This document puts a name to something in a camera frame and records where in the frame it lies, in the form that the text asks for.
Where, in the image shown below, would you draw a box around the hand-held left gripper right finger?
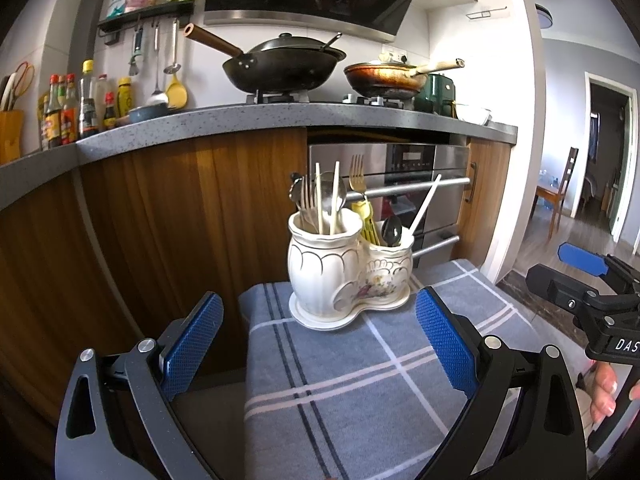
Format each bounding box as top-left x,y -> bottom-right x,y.
415,286 -> 587,480

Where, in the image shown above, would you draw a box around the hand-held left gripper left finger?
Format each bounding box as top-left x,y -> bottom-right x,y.
55,291 -> 224,480

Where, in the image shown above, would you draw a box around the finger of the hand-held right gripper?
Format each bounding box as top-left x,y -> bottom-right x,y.
557,242 -> 640,282
526,263 -> 601,307

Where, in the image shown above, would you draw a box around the black spoon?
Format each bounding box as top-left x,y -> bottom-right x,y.
381,216 -> 402,247

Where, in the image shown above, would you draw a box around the cream chopstick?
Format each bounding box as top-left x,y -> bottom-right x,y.
407,174 -> 443,234

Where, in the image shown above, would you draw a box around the white floral ceramic utensil holder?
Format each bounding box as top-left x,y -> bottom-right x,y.
287,208 -> 415,322

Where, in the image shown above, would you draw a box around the silver fork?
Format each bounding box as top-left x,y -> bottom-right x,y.
299,180 -> 319,228

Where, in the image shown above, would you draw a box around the large silver spoon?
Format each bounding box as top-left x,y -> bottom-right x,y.
320,171 -> 347,216

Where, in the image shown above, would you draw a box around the gold fork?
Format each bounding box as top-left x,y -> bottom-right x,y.
349,155 -> 367,202

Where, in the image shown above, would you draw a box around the person's right hand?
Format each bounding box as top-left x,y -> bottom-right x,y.
589,362 -> 640,424

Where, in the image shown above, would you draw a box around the wooden dining chair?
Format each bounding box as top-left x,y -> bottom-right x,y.
530,147 -> 580,241

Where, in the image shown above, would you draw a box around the narrow wooden cabinet door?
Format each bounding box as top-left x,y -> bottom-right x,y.
457,137 -> 512,269

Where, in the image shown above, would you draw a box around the blue plaid cloth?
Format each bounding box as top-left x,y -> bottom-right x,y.
237,258 -> 576,480

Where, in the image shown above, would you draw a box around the white ceramic tray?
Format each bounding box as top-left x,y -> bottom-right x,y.
289,287 -> 412,332

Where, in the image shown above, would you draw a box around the wooden base cabinet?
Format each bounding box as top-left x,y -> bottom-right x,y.
0,127 -> 308,426

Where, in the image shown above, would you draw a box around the glass bowl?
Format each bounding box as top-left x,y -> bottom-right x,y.
455,104 -> 493,126

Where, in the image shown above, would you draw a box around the stainless steel oven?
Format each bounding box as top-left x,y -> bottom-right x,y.
307,142 -> 471,267

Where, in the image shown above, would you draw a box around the grey stone countertop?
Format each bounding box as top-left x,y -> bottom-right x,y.
0,102 -> 518,211

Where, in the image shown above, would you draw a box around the blue dish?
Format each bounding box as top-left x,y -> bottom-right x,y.
127,104 -> 171,124

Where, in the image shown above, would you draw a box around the hanging steel ladle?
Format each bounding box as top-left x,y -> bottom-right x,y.
149,22 -> 169,104

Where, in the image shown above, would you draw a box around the yellow spatula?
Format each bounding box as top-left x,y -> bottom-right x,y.
166,74 -> 189,110

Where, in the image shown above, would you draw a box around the row of condiment bottles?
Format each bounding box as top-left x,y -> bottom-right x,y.
40,60 -> 133,150

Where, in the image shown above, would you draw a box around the copper frying pan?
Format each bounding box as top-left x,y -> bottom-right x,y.
344,57 -> 466,101

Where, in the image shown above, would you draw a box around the yellow knife block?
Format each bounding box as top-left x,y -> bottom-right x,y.
0,109 -> 25,163

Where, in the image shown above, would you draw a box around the hanging slotted spoon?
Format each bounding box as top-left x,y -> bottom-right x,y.
164,20 -> 182,75

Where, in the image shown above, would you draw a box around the black wok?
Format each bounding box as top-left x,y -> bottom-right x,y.
184,24 -> 347,95

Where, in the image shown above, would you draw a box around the hanging peeler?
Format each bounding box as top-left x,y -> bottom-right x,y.
129,27 -> 145,77

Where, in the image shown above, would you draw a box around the steel drawer handle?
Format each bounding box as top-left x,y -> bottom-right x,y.
412,235 -> 461,261

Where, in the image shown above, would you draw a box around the steel oven door handle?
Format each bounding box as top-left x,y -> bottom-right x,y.
345,176 -> 471,202

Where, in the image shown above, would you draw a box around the red handled scissors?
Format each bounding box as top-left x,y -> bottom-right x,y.
12,61 -> 36,111

